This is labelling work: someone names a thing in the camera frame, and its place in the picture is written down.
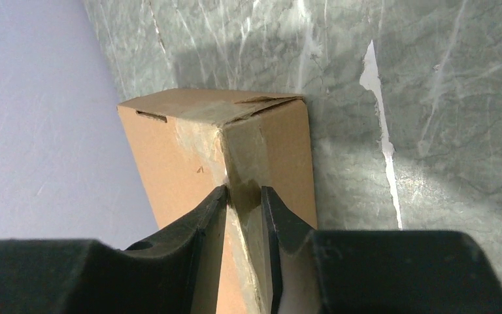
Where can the brown cardboard express box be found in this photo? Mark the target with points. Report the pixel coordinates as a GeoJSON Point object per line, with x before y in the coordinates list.
{"type": "Point", "coordinates": [186, 142]}

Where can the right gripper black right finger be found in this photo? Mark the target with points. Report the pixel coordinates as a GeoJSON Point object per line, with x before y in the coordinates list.
{"type": "Point", "coordinates": [337, 271]}

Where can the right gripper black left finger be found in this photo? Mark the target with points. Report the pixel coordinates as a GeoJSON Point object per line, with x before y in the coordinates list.
{"type": "Point", "coordinates": [175, 270]}

